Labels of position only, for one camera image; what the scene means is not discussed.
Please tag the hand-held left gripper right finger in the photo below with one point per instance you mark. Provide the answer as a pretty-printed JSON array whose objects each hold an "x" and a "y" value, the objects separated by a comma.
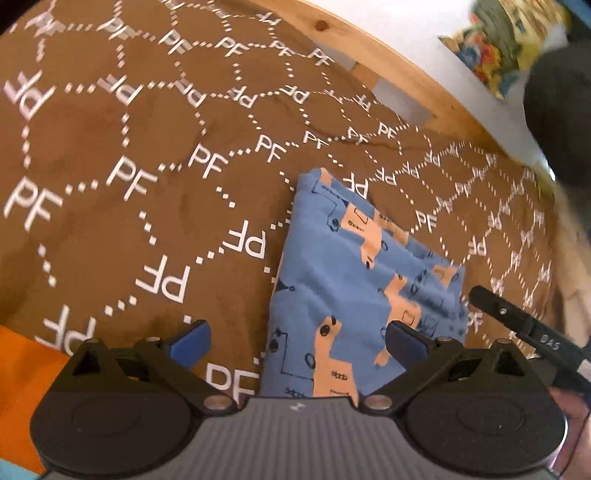
[{"x": 407, "y": 344}]

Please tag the person's right hand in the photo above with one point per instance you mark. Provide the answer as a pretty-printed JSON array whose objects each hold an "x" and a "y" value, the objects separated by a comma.
[{"x": 570, "y": 408}]

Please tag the blue pants with orange print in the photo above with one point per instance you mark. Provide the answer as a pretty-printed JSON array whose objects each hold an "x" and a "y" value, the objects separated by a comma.
[{"x": 341, "y": 295}]

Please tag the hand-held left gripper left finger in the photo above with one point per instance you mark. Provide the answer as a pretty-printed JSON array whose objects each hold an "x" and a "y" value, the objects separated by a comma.
[{"x": 191, "y": 339}]

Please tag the orange cloth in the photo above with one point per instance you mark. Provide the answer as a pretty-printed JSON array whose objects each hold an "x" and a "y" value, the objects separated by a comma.
[{"x": 23, "y": 392}]

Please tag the black cloth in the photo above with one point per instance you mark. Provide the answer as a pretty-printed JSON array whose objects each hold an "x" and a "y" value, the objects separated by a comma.
[{"x": 561, "y": 110}]

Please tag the brown printed blanket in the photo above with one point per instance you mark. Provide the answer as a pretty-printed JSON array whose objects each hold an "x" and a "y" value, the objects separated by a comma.
[{"x": 152, "y": 161}]

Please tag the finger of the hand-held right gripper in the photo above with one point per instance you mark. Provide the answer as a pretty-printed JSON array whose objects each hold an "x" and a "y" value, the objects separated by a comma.
[{"x": 496, "y": 307}]

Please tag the colourful printed cloth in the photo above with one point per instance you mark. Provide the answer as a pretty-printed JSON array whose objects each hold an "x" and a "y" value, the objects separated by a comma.
[{"x": 508, "y": 41}]

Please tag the wooden bed frame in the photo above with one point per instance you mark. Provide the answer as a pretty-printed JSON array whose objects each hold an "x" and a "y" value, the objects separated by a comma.
[{"x": 406, "y": 64}]

